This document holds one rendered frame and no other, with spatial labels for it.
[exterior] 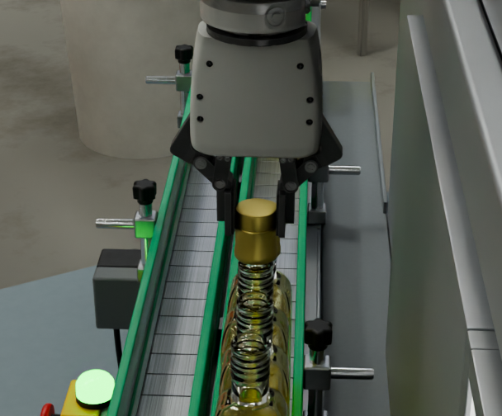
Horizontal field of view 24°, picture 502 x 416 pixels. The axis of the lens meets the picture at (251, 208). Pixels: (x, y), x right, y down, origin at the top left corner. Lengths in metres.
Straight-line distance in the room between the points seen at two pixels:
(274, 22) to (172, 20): 3.17
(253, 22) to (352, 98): 1.14
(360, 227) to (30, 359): 0.58
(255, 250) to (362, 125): 0.95
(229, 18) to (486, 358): 0.38
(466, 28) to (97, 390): 0.72
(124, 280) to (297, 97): 0.72
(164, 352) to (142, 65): 2.77
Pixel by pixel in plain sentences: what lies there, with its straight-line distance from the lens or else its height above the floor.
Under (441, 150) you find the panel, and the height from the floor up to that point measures 1.49.
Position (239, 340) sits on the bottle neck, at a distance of 0.90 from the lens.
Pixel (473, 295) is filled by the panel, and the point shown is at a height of 1.49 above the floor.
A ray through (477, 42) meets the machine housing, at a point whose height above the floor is 1.56.
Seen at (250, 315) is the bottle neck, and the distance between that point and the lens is 0.93.
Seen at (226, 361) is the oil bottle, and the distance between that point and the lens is 0.97.
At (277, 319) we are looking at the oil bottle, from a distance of 1.01.
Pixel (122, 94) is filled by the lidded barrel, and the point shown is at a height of 0.25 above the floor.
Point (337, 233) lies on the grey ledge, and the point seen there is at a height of 1.05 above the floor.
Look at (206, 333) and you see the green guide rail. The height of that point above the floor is 1.13.
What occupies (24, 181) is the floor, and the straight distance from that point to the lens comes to 4.12.
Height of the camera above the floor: 1.82
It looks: 28 degrees down
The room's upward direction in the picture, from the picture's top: straight up
